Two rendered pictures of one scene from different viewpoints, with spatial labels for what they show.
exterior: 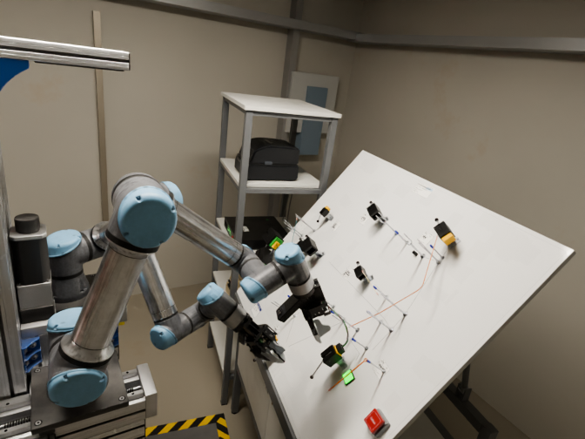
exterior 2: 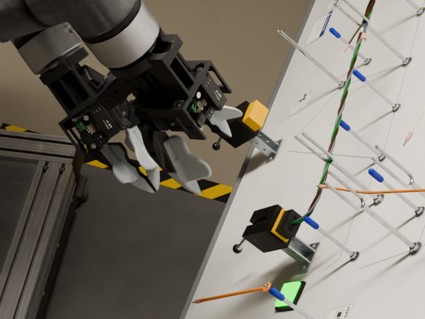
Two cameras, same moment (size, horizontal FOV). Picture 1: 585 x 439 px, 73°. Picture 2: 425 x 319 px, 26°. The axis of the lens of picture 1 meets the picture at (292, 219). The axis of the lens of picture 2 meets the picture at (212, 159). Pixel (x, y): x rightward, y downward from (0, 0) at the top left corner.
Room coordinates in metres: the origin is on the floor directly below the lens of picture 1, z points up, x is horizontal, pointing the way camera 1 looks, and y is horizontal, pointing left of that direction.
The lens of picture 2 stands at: (0.57, -0.59, 2.14)
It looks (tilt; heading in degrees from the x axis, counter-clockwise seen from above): 52 degrees down; 42
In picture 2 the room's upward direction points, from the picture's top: straight up
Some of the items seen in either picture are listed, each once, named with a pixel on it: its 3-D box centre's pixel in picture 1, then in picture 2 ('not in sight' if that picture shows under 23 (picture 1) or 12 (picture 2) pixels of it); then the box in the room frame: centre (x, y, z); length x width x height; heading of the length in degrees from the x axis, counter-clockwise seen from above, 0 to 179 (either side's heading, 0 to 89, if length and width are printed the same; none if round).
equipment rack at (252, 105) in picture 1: (260, 252); not in sight; (2.27, 0.17, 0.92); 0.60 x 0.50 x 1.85; 23
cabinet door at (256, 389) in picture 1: (253, 369); not in sight; (1.60, 0.09, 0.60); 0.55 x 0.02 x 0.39; 23
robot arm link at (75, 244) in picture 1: (65, 251); not in sight; (1.25, 0.79, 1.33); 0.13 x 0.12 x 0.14; 151
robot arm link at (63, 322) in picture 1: (74, 336); not in sight; (0.83, 0.52, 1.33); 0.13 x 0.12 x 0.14; 32
